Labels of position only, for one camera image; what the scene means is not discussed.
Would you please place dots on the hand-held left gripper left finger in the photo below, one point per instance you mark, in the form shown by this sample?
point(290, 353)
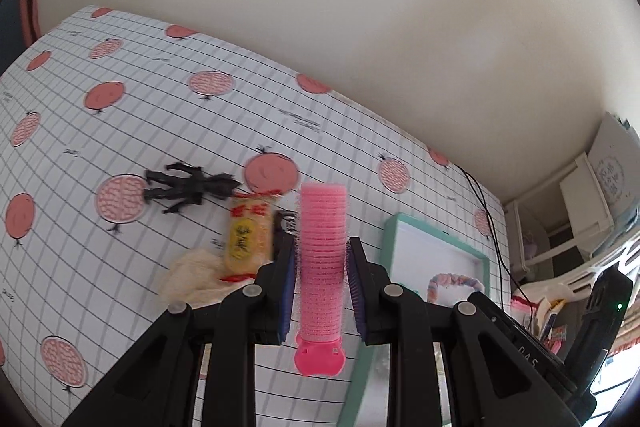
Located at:
point(287, 277)

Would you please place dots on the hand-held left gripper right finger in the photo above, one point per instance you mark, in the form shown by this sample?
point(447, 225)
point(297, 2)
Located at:
point(357, 287)

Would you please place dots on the pink hair roller clip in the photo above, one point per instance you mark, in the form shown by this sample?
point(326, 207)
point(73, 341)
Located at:
point(320, 247)

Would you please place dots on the black toy car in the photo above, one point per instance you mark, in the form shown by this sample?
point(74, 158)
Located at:
point(285, 224)

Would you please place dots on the red yellow snack packet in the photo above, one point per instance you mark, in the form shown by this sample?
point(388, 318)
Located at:
point(247, 237)

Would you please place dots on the teal cardboard box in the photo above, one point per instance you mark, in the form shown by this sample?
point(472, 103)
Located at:
point(430, 252)

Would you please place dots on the cream lace cloth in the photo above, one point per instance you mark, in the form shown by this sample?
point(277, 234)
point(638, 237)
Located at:
point(195, 274)

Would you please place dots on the pastel rainbow scrunchie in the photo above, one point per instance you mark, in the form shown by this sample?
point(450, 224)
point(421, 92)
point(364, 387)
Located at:
point(450, 278)

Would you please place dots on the black toy figure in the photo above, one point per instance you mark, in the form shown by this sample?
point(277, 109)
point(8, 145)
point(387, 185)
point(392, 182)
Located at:
point(192, 187)

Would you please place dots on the white bag with pink stripes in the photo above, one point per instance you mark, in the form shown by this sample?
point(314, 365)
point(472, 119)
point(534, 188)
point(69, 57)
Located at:
point(535, 294)

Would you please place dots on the white wooden shelf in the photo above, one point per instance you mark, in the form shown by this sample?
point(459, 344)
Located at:
point(585, 197)

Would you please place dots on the pale printed card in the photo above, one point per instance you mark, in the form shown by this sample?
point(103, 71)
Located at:
point(612, 172)

